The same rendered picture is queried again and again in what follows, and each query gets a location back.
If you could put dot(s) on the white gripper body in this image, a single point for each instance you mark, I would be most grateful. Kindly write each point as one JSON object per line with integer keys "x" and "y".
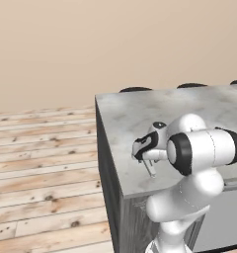
{"x": 155, "y": 154}

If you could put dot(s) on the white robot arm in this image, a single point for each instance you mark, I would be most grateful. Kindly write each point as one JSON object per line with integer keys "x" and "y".
{"x": 196, "y": 194}

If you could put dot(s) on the grey wooden island cabinet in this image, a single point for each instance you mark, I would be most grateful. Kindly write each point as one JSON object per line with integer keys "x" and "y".
{"x": 107, "y": 171}

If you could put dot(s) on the grey appliance front panel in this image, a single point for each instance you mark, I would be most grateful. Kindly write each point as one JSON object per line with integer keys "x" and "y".
{"x": 222, "y": 217}

